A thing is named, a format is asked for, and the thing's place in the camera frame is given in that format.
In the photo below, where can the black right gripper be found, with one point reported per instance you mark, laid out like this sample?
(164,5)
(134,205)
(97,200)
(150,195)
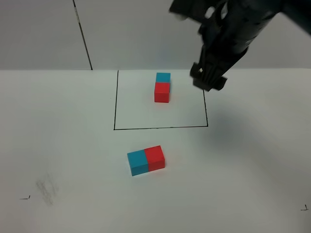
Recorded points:
(226,38)

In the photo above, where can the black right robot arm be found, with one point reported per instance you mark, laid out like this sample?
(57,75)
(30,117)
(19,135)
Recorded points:
(299,11)

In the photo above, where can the template blue cube block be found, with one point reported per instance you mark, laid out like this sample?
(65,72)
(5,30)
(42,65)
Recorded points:
(163,77)

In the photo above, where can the template red cube block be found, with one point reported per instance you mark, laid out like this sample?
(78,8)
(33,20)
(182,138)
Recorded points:
(161,97)

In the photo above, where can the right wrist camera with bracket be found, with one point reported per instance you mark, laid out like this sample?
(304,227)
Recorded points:
(198,10)

